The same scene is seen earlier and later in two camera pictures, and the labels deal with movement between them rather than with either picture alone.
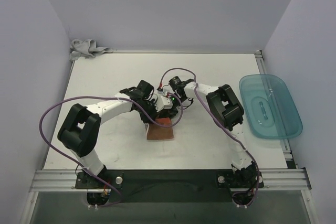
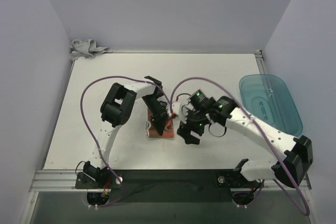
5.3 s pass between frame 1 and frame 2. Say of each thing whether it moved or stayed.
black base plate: stayed
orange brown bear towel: stayed
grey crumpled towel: stayed
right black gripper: moved
